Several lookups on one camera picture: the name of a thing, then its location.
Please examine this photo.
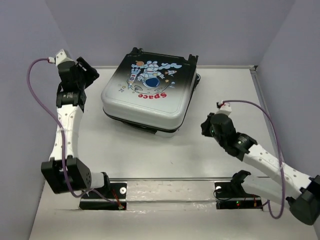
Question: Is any black kids suitcase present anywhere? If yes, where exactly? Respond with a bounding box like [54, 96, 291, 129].
[101, 47, 201, 138]

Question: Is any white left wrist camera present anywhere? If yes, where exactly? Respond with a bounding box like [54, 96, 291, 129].
[55, 49, 74, 66]

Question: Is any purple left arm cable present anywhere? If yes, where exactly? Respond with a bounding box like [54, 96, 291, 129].
[26, 57, 121, 208]

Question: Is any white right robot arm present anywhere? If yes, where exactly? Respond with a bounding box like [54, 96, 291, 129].
[200, 113, 320, 226]

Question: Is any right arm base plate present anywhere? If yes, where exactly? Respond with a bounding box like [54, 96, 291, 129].
[213, 170, 264, 210]

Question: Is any white foreground platform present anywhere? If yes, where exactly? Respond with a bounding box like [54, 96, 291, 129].
[30, 181, 317, 240]

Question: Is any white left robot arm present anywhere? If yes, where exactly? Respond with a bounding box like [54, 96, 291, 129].
[41, 55, 111, 198]

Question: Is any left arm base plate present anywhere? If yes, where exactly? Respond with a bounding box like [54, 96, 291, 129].
[78, 181, 128, 211]

